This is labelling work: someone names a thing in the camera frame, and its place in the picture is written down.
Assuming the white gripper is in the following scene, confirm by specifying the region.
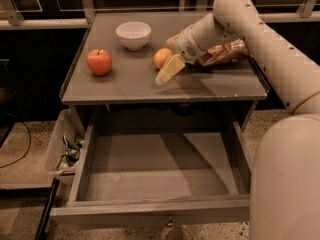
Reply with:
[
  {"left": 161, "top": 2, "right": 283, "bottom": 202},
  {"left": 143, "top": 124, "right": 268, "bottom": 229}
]
[{"left": 155, "top": 26, "right": 205, "bottom": 85}]

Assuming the orange fruit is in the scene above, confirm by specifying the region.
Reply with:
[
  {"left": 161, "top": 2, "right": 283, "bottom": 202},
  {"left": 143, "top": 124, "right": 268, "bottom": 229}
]
[{"left": 153, "top": 48, "right": 172, "bottom": 69}]

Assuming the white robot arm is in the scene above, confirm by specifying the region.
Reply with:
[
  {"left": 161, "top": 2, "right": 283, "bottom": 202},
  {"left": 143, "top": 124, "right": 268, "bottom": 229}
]
[{"left": 156, "top": 0, "right": 320, "bottom": 240}]

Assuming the open grey top drawer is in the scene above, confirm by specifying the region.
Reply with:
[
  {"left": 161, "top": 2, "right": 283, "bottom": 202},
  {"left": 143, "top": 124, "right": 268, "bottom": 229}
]
[{"left": 51, "top": 123, "right": 251, "bottom": 229}]

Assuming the white bowl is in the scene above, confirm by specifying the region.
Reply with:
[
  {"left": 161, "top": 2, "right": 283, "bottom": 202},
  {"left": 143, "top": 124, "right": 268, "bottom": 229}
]
[{"left": 116, "top": 22, "right": 151, "bottom": 51}]

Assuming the grey cabinet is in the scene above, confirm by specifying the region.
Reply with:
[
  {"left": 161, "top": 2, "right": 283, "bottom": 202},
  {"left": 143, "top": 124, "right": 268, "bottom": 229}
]
[{"left": 58, "top": 10, "right": 270, "bottom": 138}]

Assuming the brown chip bag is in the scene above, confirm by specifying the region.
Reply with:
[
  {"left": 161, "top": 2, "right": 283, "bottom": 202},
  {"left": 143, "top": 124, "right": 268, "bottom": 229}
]
[{"left": 196, "top": 39, "right": 250, "bottom": 67}]

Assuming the red apple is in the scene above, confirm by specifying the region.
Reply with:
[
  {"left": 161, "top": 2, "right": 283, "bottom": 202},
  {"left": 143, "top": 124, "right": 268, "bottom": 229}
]
[{"left": 86, "top": 49, "right": 112, "bottom": 76}]

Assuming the clear plastic trash bin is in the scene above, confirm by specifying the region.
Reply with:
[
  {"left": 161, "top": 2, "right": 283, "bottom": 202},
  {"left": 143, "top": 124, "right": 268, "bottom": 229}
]
[{"left": 44, "top": 109, "right": 79, "bottom": 185}]

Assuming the metal railing frame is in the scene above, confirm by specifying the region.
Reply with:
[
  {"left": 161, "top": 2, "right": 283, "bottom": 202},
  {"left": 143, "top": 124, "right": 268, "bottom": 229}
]
[{"left": 0, "top": 0, "right": 320, "bottom": 30}]

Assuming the black cable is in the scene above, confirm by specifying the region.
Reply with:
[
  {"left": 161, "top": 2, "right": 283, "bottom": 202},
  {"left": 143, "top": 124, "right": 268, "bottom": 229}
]
[{"left": 0, "top": 112, "right": 32, "bottom": 170}]

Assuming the metal drawer handle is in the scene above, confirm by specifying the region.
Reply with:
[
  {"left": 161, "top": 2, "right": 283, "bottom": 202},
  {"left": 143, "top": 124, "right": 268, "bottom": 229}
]
[{"left": 165, "top": 216, "right": 176, "bottom": 228}]

